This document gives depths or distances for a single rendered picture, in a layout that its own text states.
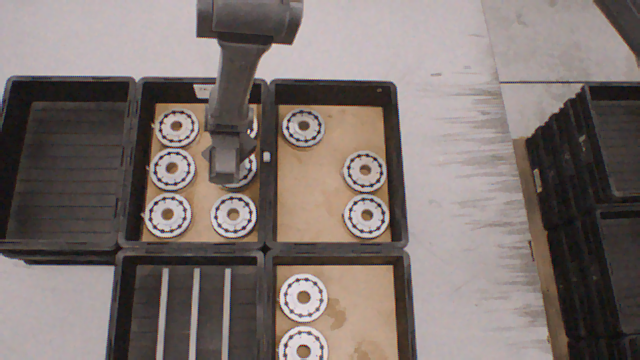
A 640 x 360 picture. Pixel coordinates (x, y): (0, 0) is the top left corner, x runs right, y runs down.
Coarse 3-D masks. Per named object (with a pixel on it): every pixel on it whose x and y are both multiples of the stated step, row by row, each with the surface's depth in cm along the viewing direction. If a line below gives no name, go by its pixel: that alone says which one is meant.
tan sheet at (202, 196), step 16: (160, 112) 121; (192, 112) 122; (256, 112) 123; (176, 128) 120; (160, 144) 118; (208, 144) 119; (256, 160) 119; (208, 176) 117; (160, 192) 114; (192, 192) 115; (208, 192) 115; (224, 192) 115; (240, 192) 116; (256, 192) 116; (192, 208) 114; (208, 208) 114; (256, 208) 115; (144, 224) 112; (192, 224) 112; (208, 224) 113; (144, 240) 110; (160, 240) 111; (176, 240) 111; (192, 240) 111; (208, 240) 111; (224, 240) 112; (256, 240) 112
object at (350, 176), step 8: (360, 152) 118; (368, 152) 118; (352, 160) 117; (360, 160) 117; (368, 160) 117; (376, 160) 118; (344, 168) 116; (352, 168) 116; (376, 168) 117; (384, 168) 117; (344, 176) 115; (352, 176) 116; (376, 176) 116; (384, 176) 116; (352, 184) 115; (360, 184) 115; (368, 184) 115; (376, 184) 115
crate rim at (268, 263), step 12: (276, 252) 102; (288, 252) 102; (300, 252) 102; (312, 252) 102; (324, 252) 102; (336, 252) 102; (348, 252) 102; (360, 252) 103; (372, 252) 103; (384, 252) 103; (396, 252) 103; (264, 264) 101; (408, 264) 102; (264, 276) 100; (408, 276) 102; (264, 288) 99; (408, 288) 102; (408, 300) 100; (264, 312) 97; (408, 312) 99; (264, 324) 97; (408, 324) 98; (264, 336) 96; (408, 336) 98; (264, 348) 95
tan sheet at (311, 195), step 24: (336, 120) 124; (360, 120) 124; (336, 144) 121; (360, 144) 122; (288, 168) 119; (312, 168) 119; (336, 168) 119; (288, 192) 117; (312, 192) 117; (336, 192) 117; (384, 192) 118; (288, 216) 115; (312, 216) 115; (336, 216) 115; (288, 240) 113; (312, 240) 113; (336, 240) 113; (384, 240) 114
